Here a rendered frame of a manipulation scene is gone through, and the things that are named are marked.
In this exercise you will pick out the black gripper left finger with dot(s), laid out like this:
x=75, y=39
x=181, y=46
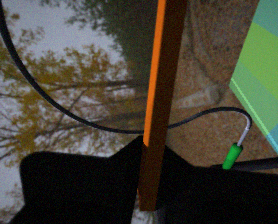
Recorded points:
x=112, y=181

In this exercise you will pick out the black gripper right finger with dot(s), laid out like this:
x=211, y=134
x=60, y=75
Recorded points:
x=183, y=188

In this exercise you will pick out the orange square bar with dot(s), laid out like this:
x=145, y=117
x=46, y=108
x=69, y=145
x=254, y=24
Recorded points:
x=167, y=43

